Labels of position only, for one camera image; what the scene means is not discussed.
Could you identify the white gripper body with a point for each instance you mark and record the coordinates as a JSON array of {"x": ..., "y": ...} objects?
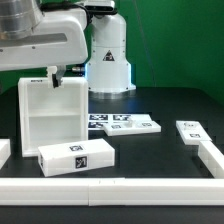
[{"x": 57, "y": 40}]

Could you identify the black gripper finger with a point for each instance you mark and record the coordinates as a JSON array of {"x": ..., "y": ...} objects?
[
  {"x": 57, "y": 75},
  {"x": 51, "y": 71}
]

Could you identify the white cabinet body box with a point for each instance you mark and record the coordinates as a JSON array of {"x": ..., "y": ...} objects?
[{"x": 52, "y": 115}]

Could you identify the long white cabinet door panel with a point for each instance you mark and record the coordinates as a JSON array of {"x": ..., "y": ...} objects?
[{"x": 132, "y": 128}]

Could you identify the small white cabinet panel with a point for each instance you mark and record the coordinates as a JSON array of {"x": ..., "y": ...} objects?
[{"x": 192, "y": 132}]

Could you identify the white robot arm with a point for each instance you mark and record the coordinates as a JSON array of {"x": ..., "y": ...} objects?
[{"x": 89, "y": 33}]

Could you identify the white cabinet drawer block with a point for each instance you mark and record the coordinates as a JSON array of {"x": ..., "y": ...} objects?
[{"x": 75, "y": 157}]

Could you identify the white sheet with fiducial markers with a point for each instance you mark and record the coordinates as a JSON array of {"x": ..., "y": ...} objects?
[{"x": 96, "y": 121}]

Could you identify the white left border rail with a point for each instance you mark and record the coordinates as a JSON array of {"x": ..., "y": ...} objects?
[{"x": 5, "y": 151}]

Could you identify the white border rail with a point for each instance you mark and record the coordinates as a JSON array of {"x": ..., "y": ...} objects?
[
  {"x": 5, "y": 151},
  {"x": 109, "y": 192},
  {"x": 212, "y": 158}
]

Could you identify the white front border rail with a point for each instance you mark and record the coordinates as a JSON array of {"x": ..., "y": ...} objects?
[{"x": 109, "y": 192}]

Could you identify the white right border rail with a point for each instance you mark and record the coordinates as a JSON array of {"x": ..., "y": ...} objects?
[{"x": 212, "y": 158}]

